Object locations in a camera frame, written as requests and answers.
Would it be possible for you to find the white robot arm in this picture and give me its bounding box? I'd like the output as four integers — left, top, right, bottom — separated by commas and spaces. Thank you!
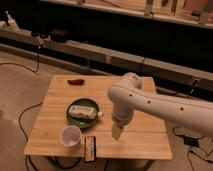
107, 73, 213, 138

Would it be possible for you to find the black floor cable left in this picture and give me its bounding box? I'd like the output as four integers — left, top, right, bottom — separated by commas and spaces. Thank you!
0, 46, 44, 171

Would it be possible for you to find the black device on ledge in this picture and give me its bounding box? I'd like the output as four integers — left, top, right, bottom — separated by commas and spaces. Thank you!
50, 29, 68, 43

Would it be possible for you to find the green plate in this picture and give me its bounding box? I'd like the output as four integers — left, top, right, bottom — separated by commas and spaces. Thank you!
66, 98, 99, 129

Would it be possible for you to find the white paper cup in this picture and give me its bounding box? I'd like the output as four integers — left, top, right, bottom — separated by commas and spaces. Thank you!
60, 126, 81, 148

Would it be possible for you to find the dark snack bar wrapper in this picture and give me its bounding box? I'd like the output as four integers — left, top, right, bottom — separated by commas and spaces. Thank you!
84, 136, 96, 162

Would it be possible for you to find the white plastic bottle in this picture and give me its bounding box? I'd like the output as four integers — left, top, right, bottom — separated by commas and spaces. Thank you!
68, 105, 102, 119

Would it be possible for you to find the wooden table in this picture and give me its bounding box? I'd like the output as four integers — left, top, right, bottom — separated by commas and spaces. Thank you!
24, 75, 172, 160

